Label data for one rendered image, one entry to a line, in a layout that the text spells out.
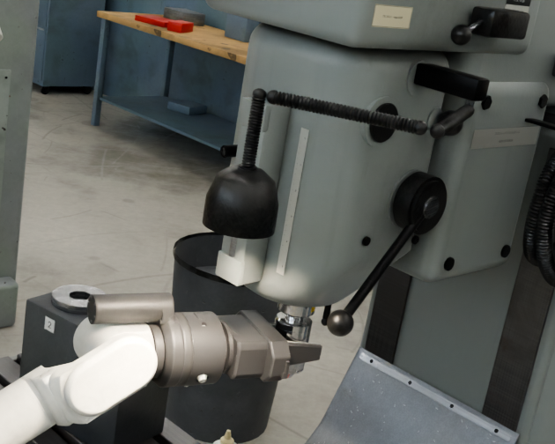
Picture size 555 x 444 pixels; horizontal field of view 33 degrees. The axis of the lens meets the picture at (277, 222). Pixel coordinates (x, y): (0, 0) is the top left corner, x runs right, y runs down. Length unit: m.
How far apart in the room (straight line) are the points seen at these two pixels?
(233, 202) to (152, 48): 7.37
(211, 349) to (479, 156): 0.40
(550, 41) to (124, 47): 7.44
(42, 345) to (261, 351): 0.51
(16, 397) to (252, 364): 0.28
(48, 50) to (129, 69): 0.72
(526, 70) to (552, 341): 0.41
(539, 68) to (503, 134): 0.11
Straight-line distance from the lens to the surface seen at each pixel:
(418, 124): 0.87
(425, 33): 1.03
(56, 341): 1.54
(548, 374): 1.46
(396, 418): 1.57
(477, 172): 1.19
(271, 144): 1.04
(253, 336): 1.15
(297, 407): 3.69
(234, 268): 1.07
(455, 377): 1.53
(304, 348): 1.19
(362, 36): 0.95
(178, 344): 1.10
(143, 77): 8.36
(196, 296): 3.14
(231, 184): 0.90
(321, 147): 1.03
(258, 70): 1.08
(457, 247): 1.20
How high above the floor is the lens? 1.74
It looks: 17 degrees down
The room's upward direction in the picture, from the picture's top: 10 degrees clockwise
